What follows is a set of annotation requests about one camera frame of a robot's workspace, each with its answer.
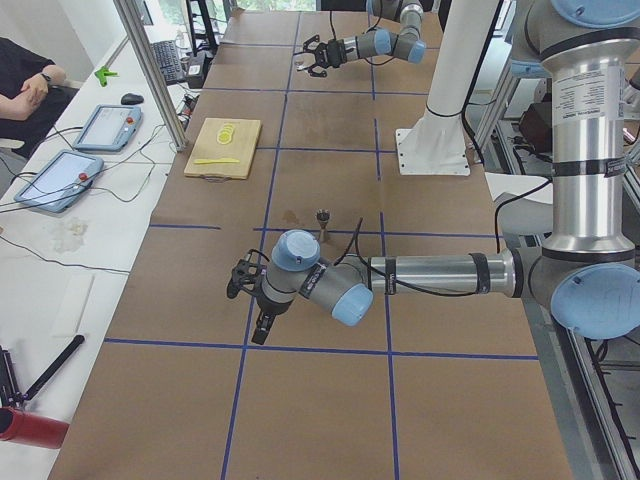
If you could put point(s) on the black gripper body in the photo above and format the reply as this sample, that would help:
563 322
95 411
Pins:
334 51
270 308

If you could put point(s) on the teach pendant tablet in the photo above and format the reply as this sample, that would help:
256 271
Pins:
109 129
61 181

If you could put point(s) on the seated person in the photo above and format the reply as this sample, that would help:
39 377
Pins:
32 98

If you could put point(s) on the red cylinder bottle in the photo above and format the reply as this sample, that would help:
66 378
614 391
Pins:
31 429

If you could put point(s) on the lemon slice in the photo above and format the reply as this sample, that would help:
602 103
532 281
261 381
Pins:
225 133

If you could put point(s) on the far teach pendant tablet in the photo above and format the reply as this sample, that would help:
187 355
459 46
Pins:
109 129

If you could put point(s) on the black rod tool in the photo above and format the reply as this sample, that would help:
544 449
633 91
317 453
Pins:
51 370

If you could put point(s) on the clear glass cup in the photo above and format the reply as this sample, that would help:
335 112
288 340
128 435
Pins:
299 63

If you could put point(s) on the white crumpled tissue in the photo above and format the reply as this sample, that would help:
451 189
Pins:
68 235

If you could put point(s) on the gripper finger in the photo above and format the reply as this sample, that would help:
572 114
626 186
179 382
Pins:
304 51
259 334
314 71
267 321

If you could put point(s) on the near teach pendant tablet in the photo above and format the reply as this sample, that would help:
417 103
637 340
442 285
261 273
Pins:
61 181

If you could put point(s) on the white foam strip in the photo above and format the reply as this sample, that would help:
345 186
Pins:
72 305

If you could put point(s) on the steel jigger measuring cup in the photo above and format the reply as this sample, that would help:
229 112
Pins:
323 217

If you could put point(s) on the yellow plastic knife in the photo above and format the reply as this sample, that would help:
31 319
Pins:
221 160

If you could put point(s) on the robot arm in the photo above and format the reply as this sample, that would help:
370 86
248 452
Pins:
583 273
396 34

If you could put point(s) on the green plastic clamp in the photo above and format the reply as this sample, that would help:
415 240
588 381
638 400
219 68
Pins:
102 75

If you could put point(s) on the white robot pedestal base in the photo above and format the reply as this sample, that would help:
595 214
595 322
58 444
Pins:
435 145

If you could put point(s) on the black computer mouse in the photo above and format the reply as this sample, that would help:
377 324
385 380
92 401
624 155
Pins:
131 99

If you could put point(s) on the bamboo cutting board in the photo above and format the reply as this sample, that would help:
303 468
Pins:
242 147

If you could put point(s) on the aluminium frame post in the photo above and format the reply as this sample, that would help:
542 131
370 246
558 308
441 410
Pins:
137 36

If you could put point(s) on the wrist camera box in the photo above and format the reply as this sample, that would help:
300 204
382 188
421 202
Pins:
245 275

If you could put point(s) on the black keyboard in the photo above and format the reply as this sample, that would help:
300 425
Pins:
168 61

